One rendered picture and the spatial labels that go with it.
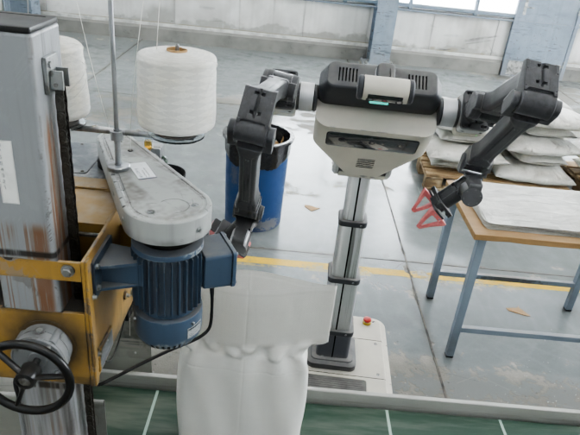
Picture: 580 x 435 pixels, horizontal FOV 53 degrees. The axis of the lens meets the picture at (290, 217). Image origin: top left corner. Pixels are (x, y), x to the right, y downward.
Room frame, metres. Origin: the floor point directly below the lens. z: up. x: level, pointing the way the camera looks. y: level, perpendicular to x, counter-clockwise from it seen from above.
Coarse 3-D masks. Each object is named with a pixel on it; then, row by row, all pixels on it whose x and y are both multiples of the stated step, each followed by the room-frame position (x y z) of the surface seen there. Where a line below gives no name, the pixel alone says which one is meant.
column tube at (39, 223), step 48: (0, 48) 0.91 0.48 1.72; (48, 48) 0.97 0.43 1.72; (0, 96) 0.91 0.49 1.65; (48, 96) 0.95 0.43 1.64; (48, 144) 0.93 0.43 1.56; (0, 192) 0.91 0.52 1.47; (48, 192) 0.91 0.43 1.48; (0, 240) 0.91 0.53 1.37; (48, 240) 0.91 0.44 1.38; (48, 288) 0.91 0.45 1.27; (48, 384) 0.91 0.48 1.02; (48, 432) 0.91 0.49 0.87
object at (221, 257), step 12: (204, 240) 1.10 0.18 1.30; (216, 240) 1.10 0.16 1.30; (228, 240) 1.10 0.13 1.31; (204, 252) 1.05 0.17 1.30; (216, 252) 1.05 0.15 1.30; (228, 252) 1.06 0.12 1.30; (204, 264) 1.03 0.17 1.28; (216, 264) 1.04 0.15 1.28; (228, 264) 1.05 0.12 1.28; (204, 276) 1.03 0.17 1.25; (216, 276) 1.04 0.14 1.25; (228, 276) 1.05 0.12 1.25; (204, 288) 1.03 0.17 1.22
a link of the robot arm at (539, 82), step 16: (528, 64) 1.32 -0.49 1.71; (544, 64) 1.33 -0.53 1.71; (512, 80) 1.42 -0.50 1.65; (528, 80) 1.28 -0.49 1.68; (544, 80) 1.29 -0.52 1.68; (480, 96) 1.60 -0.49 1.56; (496, 96) 1.50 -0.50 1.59; (528, 96) 1.25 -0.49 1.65; (544, 96) 1.26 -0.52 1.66; (480, 112) 1.60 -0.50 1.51; (496, 112) 1.55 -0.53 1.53; (528, 112) 1.25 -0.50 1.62; (544, 112) 1.24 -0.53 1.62
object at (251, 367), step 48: (240, 288) 1.38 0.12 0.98; (288, 288) 1.37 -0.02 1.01; (336, 288) 1.35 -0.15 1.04; (240, 336) 1.29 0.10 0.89; (288, 336) 1.32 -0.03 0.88; (192, 384) 1.28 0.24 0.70; (240, 384) 1.27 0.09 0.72; (288, 384) 1.29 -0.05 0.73; (192, 432) 1.28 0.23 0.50; (240, 432) 1.27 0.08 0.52; (288, 432) 1.28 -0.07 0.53
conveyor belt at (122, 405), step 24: (120, 408) 1.45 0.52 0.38; (144, 408) 1.46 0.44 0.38; (168, 408) 1.47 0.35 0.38; (312, 408) 1.54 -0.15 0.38; (336, 408) 1.55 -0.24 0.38; (360, 408) 1.57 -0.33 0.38; (120, 432) 1.35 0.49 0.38; (144, 432) 1.36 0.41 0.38; (168, 432) 1.37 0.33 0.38; (312, 432) 1.43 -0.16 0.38; (336, 432) 1.44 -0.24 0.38; (360, 432) 1.45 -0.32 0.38; (384, 432) 1.47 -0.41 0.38; (408, 432) 1.48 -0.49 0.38; (432, 432) 1.49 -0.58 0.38; (456, 432) 1.50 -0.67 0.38; (480, 432) 1.51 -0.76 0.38; (504, 432) 1.52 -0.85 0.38; (528, 432) 1.54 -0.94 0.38; (552, 432) 1.55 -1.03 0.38; (576, 432) 1.56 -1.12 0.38
